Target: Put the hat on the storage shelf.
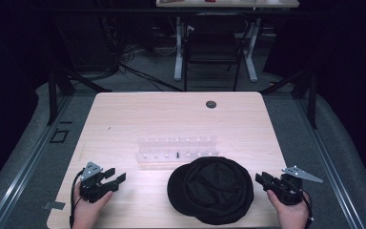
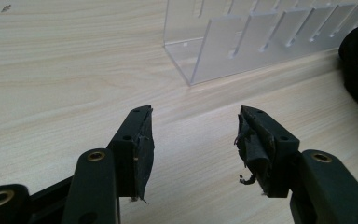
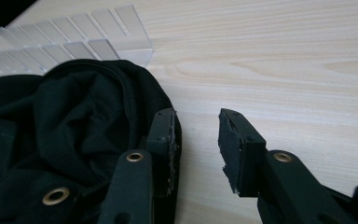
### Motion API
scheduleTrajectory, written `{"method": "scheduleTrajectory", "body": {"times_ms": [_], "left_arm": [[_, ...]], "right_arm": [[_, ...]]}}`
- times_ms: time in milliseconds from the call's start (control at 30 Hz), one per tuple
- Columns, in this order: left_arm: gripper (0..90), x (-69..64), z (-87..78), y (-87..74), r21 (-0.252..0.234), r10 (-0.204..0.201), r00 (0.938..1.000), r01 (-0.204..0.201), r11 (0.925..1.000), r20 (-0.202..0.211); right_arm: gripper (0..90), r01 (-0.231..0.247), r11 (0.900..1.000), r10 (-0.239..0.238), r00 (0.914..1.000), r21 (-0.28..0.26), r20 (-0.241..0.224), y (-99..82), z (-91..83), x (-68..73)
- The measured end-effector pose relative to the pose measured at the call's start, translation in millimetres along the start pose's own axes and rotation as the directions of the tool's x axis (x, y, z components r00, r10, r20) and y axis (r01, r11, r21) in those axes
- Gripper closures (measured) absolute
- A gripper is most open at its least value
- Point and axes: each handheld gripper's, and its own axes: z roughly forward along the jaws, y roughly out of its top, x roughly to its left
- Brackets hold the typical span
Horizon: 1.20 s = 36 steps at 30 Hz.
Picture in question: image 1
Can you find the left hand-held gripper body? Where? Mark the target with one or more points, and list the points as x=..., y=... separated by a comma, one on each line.
x=90, y=187

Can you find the black tape square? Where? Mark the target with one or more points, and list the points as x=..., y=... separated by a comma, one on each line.
x=59, y=136

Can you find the black metal stand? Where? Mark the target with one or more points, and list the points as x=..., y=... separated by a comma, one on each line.
x=52, y=95
x=312, y=98

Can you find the grey round table grommet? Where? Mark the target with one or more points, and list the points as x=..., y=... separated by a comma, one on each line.
x=211, y=104

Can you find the clear acrylic peg rack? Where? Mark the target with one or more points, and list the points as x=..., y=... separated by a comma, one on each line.
x=171, y=149

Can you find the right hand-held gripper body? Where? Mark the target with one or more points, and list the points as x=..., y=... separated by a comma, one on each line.
x=289, y=191

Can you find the black chair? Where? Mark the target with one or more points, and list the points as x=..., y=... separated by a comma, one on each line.
x=213, y=41

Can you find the person's right hand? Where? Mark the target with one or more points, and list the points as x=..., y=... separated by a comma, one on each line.
x=292, y=216

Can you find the black cap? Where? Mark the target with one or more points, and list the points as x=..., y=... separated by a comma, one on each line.
x=211, y=191

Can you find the person's left hand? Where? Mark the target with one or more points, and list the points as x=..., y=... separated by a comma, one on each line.
x=87, y=213

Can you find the white-legged desk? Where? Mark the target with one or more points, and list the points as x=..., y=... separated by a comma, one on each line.
x=179, y=47

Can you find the grey tape piece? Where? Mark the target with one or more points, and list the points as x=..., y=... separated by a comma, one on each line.
x=54, y=205

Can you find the aluminium floor rail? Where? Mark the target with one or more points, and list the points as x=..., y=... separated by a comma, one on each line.
x=25, y=168
x=330, y=165

